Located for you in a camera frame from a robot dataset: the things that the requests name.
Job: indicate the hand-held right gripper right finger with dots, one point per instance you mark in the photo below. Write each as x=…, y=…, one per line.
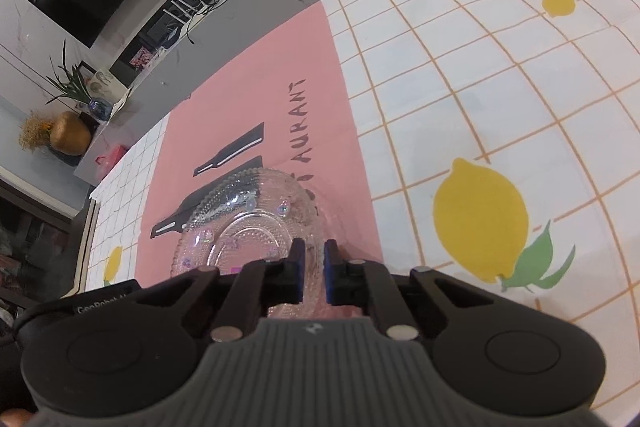
x=330, y=272

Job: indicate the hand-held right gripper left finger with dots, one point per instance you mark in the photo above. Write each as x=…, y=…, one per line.
x=296, y=268

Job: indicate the clear beaded glass plate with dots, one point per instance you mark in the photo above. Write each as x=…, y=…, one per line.
x=235, y=217

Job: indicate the person's left hand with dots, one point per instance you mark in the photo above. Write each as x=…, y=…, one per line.
x=15, y=418

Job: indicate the dark shelf unit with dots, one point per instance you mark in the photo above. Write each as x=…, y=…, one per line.
x=30, y=232

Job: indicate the pink plastic basket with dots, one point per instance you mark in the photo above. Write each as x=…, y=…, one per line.
x=112, y=157

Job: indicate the golden round vase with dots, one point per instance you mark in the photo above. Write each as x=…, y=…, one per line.
x=70, y=134

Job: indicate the dried flower bunch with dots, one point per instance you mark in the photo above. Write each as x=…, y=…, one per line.
x=35, y=129

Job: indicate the blue glass vase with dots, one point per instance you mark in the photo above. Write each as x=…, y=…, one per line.
x=99, y=109

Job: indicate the pink printed mat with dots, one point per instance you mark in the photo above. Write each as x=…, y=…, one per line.
x=260, y=72

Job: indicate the white illustrated card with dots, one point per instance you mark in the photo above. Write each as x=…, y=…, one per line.
x=102, y=82

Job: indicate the green leafy plant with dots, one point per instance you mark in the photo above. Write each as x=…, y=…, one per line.
x=75, y=82

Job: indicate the white grid lemon tablecloth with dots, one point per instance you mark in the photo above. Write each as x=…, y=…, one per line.
x=450, y=82

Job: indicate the pink photo card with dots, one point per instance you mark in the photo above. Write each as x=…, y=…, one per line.
x=141, y=58

